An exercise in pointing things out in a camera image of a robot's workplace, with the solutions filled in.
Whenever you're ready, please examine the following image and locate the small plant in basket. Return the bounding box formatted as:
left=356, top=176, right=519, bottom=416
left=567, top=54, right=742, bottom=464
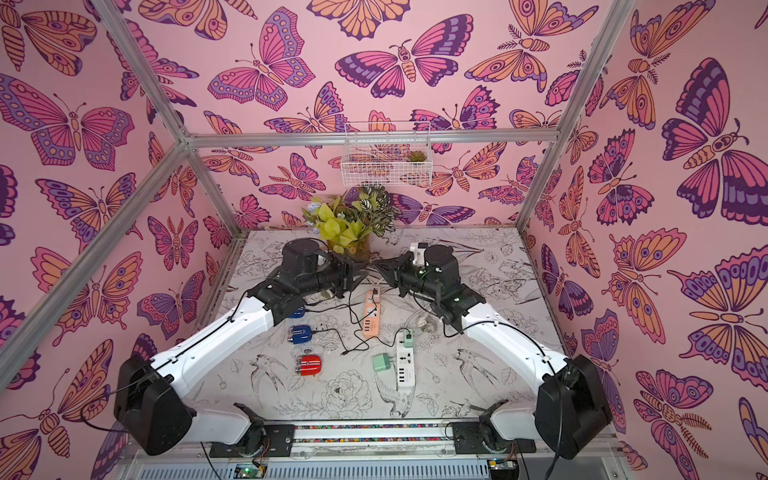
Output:
left=407, top=151, right=428, bottom=163

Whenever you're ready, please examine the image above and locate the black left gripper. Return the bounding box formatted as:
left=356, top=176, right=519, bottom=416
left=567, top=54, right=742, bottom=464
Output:
left=298, top=253, right=371, bottom=301

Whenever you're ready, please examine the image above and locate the pink power strip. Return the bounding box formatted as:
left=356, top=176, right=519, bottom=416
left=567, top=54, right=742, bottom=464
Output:
left=361, top=299, right=381, bottom=340

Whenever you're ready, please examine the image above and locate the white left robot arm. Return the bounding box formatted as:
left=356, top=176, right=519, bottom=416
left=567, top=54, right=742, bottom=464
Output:
left=114, top=238, right=367, bottom=456

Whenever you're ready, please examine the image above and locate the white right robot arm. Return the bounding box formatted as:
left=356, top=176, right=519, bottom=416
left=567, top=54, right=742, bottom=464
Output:
left=373, top=243, right=613, bottom=460

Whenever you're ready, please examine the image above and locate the potted green artificial plant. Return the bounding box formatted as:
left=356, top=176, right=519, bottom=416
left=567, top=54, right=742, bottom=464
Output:
left=302, top=185, right=401, bottom=261

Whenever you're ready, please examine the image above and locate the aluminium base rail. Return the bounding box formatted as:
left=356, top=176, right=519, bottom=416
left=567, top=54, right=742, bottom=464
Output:
left=113, top=419, right=632, bottom=479

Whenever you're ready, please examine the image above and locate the white power strip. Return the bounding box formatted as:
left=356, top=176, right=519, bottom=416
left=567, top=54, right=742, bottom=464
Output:
left=395, top=331, right=416, bottom=391

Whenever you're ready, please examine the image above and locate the black charging cable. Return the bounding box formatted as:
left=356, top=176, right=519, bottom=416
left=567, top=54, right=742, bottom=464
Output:
left=302, top=287, right=385, bottom=319
left=311, top=281, right=415, bottom=356

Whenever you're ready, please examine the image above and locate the white wire wall basket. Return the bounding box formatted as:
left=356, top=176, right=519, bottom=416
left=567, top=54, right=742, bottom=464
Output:
left=338, top=120, right=434, bottom=188

